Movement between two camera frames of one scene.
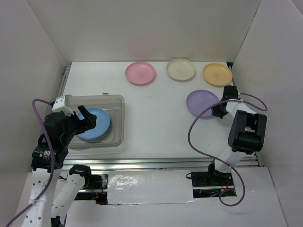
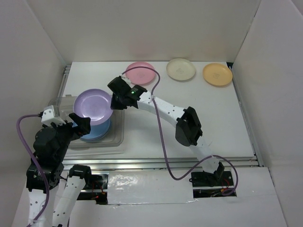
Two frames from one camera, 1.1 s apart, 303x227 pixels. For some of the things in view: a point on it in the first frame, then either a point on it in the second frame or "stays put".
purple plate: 199,100 -> 94,103
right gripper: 216,112 -> 115,106
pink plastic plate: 140,73 stays put
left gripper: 90,119 stays put
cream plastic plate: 181,69 stays put
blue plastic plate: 102,124 stays put
